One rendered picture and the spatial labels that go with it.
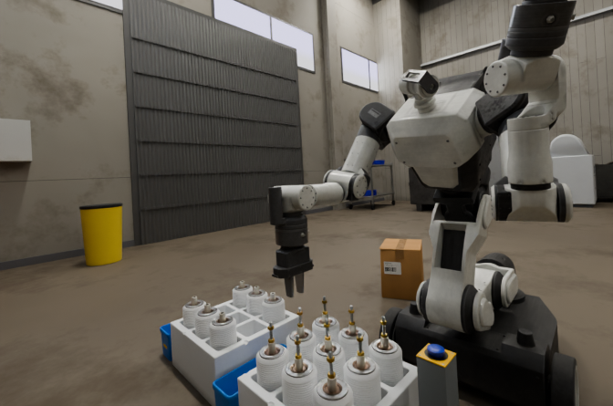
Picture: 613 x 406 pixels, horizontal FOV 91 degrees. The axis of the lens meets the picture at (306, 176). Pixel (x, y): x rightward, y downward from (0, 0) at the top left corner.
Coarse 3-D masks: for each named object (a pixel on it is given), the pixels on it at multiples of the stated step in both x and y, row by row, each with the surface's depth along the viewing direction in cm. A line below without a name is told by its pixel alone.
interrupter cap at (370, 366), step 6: (348, 360) 82; (354, 360) 82; (366, 360) 82; (372, 360) 82; (348, 366) 80; (354, 366) 80; (366, 366) 80; (372, 366) 80; (354, 372) 78; (360, 372) 77; (366, 372) 77
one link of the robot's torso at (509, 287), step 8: (480, 264) 132; (488, 264) 130; (504, 272) 125; (512, 272) 122; (504, 280) 114; (512, 280) 117; (504, 288) 112; (512, 288) 117; (504, 296) 112; (512, 296) 116; (504, 304) 113
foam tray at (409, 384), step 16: (416, 368) 89; (240, 384) 88; (256, 384) 86; (384, 384) 83; (400, 384) 83; (416, 384) 85; (240, 400) 88; (256, 400) 82; (272, 400) 79; (384, 400) 77; (400, 400) 79; (416, 400) 85
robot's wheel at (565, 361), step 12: (564, 360) 86; (576, 360) 89; (552, 372) 84; (564, 372) 83; (576, 372) 90; (552, 384) 83; (564, 384) 81; (576, 384) 91; (552, 396) 82; (564, 396) 80; (576, 396) 90
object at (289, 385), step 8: (288, 376) 78; (312, 376) 78; (288, 384) 77; (296, 384) 76; (304, 384) 76; (312, 384) 77; (288, 392) 77; (296, 392) 76; (304, 392) 76; (312, 392) 77; (288, 400) 77; (296, 400) 76; (304, 400) 76; (312, 400) 77
